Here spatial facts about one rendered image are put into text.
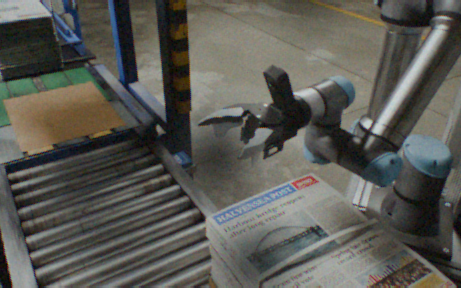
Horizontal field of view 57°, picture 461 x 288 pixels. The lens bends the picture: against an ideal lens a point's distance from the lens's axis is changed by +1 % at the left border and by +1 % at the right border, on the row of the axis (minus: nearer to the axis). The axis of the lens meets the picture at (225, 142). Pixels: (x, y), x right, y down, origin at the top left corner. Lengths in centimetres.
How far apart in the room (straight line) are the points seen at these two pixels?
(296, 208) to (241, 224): 12
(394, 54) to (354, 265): 52
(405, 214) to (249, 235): 51
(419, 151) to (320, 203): 33
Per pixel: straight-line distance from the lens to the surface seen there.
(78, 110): 184
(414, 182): 117
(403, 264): 85
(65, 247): 122
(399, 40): 109
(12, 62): 225
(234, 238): 84
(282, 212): 89
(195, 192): 131
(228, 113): 79
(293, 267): 80
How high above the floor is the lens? 163
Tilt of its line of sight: 33 degrees down
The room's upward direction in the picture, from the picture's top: straight up
